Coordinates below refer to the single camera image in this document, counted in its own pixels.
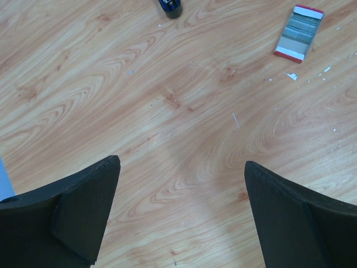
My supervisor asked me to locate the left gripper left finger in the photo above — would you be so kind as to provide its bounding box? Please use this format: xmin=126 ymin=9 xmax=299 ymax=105
xmin=1 ymin=155 xmax=120 ymax=267

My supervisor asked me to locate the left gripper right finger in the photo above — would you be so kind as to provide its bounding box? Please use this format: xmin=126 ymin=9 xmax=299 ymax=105
xmin=244 ymin=161 xmax=356 ymax=267

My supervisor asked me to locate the silver staple strip block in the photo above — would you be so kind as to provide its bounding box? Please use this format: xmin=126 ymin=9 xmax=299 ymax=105
xmin=274 ymin=4 xmax=325 ymax=64

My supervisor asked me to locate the blue stapler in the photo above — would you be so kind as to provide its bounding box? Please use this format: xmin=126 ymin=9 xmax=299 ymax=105
xmin=158 ymin=0 xmax=183 ymax=19

